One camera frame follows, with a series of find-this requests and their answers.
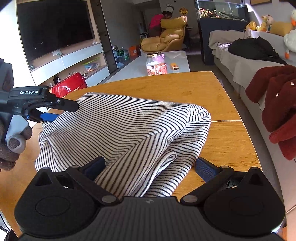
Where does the black fish tank stand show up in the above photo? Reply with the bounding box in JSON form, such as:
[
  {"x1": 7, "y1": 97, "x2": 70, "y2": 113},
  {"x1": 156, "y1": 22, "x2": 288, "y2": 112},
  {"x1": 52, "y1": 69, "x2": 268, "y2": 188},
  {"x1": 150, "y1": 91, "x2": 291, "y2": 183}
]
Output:
[{"x1": 197, "y1": 17, "x2": 249, "y2": 65}]

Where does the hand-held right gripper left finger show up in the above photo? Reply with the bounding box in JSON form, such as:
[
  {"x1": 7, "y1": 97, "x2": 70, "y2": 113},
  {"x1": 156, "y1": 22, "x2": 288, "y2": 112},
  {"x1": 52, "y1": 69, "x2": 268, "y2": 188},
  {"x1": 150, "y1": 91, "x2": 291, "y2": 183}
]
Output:
[{"x1": 29, "y1": 156, "x2": 119, "y2": 206}]

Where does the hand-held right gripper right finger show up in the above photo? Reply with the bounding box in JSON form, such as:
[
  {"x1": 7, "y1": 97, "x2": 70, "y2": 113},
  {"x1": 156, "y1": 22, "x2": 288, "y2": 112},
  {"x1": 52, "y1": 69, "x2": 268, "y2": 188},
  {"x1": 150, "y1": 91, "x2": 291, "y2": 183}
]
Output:
[{"x1": 180, "y1": 157, "x2": 271, "y2": 205}]

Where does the black white striped shirt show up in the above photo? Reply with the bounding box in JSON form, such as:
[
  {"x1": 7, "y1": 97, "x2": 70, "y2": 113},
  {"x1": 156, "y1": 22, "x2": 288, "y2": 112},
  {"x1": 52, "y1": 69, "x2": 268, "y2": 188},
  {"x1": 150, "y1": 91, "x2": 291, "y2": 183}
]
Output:
[{"x1": 35, "y1": 92, "x2": 211, "y2": 197}]

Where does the red fuzzy coat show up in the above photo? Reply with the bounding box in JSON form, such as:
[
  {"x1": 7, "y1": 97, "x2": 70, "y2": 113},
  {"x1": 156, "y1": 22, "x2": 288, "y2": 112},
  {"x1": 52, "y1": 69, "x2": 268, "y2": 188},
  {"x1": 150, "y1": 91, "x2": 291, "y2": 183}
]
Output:
[{"x1": 245, "y1": 65, "x2": 296, "y2": 161}]

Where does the white duck plush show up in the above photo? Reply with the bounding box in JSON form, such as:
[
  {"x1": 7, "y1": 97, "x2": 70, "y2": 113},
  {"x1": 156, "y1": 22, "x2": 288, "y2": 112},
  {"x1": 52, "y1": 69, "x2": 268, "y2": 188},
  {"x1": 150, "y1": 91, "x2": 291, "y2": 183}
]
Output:
[{"x1": 283, "y1": 9, "x2": 296, "y2": 59}]

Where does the grey sofa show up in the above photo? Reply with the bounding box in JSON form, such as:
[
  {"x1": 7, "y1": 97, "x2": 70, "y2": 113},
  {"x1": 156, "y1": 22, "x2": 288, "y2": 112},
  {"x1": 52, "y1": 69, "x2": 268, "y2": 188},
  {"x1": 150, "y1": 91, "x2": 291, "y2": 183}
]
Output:
[{"x1": 209, "y1": 9, "x2": 296, "y2": 209}]

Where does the black flat television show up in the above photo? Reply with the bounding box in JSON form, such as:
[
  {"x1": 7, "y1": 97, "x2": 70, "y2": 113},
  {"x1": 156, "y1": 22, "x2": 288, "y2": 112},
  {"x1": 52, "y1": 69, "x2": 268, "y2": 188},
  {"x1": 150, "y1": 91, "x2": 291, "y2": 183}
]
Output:
[{"x1": 17, "y1": 0, "x2": 96, "y2": 62}]

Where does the beige sofa blanket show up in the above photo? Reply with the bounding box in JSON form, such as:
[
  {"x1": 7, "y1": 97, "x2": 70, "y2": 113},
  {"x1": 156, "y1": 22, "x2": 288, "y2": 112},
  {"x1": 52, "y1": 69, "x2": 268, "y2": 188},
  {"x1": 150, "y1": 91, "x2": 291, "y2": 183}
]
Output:
[{"x1": 209, "y1": 30, "x2": 255, "y2": 93}]

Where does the black jacket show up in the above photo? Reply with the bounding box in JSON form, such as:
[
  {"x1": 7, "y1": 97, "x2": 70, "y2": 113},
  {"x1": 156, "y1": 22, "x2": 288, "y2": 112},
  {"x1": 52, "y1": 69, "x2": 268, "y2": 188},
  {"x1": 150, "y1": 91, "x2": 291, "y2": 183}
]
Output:
[{"x1": 228, "y1": 36, "x2": 288, "y2": 65}]

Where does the white coffee table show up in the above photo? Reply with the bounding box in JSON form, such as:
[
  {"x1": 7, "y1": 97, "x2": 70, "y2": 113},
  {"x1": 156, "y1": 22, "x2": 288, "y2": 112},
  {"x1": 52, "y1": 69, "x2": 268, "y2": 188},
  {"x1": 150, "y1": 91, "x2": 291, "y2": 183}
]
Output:
[{"x1": 103, "y1": 50, "x2": 190, "y2": 84}]

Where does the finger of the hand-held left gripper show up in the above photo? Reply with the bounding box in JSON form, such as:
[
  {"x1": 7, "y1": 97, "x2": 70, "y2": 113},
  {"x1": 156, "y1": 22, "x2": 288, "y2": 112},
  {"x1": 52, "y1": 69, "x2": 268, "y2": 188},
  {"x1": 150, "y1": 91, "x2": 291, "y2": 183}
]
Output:
[
  {"x1": 48, "y1": 94, "x2": 79, "y2": 113},
  {"x1": 26, "y1": 109, "x2": 58, "y2": 123}
]

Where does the small colourful plush doll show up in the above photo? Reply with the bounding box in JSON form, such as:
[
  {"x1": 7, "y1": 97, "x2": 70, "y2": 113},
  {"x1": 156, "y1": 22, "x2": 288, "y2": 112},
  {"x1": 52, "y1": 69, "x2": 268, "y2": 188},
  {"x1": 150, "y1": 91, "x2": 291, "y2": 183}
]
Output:
[{"x1": 256, "y1": 14, "x2": 274, "y2": 32}]

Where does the clear toy storage box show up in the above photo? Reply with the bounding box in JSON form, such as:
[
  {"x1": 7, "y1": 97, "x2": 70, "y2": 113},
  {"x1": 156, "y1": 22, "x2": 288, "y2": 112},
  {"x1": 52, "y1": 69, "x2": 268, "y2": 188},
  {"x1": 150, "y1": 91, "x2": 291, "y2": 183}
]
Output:
[{"x1": 83, "y1": 61, "x2": 101, "y2": 72}]

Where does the red suitcase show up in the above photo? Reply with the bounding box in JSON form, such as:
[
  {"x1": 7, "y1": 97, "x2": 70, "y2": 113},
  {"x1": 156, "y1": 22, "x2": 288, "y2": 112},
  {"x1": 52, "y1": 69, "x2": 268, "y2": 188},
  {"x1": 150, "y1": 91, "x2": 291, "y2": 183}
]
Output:
[{"x1": 51, "y1": 72, "x2": 88, "y2": 98}]

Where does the clear jar with pink contents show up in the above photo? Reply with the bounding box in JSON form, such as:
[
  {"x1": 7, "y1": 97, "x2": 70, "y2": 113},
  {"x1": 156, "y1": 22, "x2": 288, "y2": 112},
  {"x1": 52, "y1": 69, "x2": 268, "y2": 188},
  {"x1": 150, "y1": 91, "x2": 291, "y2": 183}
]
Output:
[{"x1": 146, "y1": 52, "x2": 168, "y2": 76}]

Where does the white wooden TV cabinet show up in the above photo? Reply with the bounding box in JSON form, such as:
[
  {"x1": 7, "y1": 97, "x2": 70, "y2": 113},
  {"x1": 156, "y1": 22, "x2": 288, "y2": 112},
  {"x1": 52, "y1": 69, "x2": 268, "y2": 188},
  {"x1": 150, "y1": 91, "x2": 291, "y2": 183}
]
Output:
[{"x1": 16, "y1": 0, "x2": 111, "y2": 86}]

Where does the yellow cushion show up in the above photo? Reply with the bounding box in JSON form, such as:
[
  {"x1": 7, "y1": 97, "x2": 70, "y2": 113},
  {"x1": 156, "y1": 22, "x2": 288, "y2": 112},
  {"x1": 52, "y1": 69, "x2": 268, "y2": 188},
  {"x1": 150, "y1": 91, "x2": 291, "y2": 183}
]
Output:
[{"x1": 269, "y1": 21, "x2": 294, "y2": 36}]

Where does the dark tall cabinet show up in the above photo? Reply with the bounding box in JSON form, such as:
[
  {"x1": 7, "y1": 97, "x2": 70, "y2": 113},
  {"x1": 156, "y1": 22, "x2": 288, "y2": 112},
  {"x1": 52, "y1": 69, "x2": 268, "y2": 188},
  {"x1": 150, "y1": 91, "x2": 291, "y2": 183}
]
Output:
[{"x1": 90, "y1": 0, "x2": 118, "y2": 72}]

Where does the person's left hand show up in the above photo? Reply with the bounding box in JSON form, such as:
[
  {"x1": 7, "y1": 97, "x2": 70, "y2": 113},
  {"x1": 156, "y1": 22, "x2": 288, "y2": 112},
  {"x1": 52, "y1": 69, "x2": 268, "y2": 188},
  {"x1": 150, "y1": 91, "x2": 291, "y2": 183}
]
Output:
[{"x1": 0, "y1": 119, "x2": 33, "y2": 172}]

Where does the yellow lounge chair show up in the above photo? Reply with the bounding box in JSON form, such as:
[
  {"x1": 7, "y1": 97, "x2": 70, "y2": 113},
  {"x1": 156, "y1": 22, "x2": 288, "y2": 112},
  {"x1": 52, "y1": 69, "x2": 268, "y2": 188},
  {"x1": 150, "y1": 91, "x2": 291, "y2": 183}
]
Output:
[{"x1": 141, "y1": 17, "x2": 186, "y2": 52}]

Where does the glass fish tank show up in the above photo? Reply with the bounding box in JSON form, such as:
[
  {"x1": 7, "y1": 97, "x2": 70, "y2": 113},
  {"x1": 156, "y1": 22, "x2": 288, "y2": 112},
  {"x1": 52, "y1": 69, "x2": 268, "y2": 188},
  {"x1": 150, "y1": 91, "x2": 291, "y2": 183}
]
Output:
[{"x1": 195, "y1": 0, "x2": 250, "y2": 22}]

